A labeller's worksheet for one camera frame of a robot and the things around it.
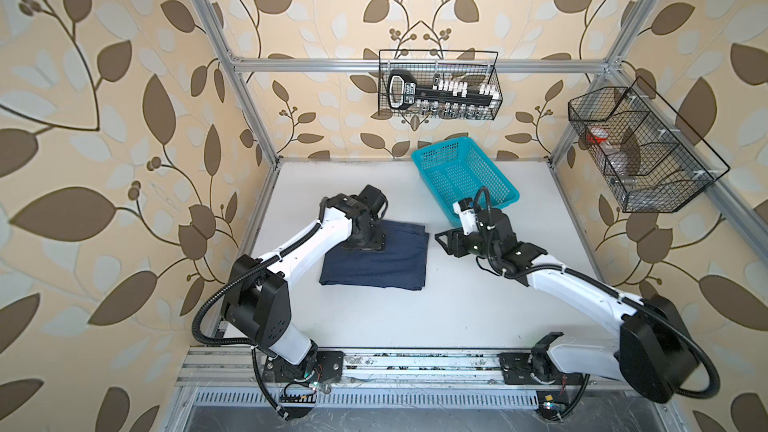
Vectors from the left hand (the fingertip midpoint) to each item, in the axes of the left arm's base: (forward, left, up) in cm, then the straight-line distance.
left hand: (373, 244), depth 83 cm
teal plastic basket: (+41, -29, -13) cm, 52 cm away
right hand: (+2, -20, +2) cm, 20 cm away
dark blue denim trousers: (-1, -8, -10) cm, 13 cm away
